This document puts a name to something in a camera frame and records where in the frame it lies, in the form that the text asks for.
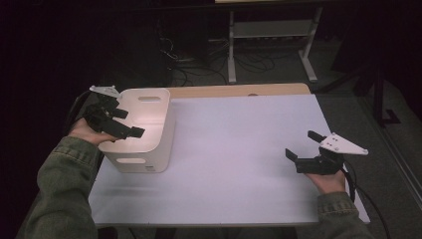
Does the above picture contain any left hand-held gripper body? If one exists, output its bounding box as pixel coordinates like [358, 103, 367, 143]
[83, 85, 134, 140]

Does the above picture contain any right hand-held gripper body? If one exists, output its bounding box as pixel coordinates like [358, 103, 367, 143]
[294, 131, 369, 176]

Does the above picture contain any white plastic bin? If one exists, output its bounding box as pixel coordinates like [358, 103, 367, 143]
[98, 87, 176, 174]

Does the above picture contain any person's right hand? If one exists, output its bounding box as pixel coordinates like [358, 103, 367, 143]
[305, 171, 347, 195]

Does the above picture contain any person's left hand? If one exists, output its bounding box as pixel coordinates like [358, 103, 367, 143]
[68, 118, 119, 147]

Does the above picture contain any white table mat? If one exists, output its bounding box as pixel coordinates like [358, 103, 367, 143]
[88, 94, 371, 227]

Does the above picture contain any black metal stand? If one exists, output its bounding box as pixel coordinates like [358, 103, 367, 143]
[315, 61, 402, 128]

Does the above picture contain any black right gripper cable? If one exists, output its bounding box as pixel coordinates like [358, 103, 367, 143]
[339, 160, 392, 239]

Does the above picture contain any tangle of black floor cables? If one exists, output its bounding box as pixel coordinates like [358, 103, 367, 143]
[158, 35, 277, 88]

